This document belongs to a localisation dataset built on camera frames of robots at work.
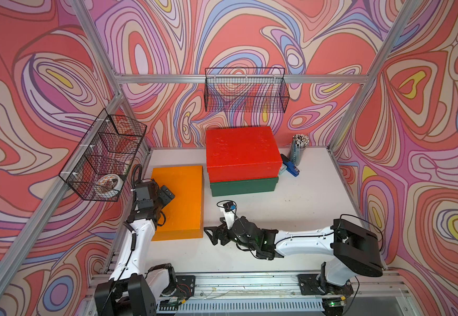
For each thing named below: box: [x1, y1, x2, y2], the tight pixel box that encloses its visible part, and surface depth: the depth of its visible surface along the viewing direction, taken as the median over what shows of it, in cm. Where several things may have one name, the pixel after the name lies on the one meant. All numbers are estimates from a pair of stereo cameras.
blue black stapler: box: [280, 154, 300, 178], surface depth 110 cm
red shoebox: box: [205, 126, 283, 184], surface depth 90 cm
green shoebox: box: [209, 177, 280, 197], surface depth 95 cm
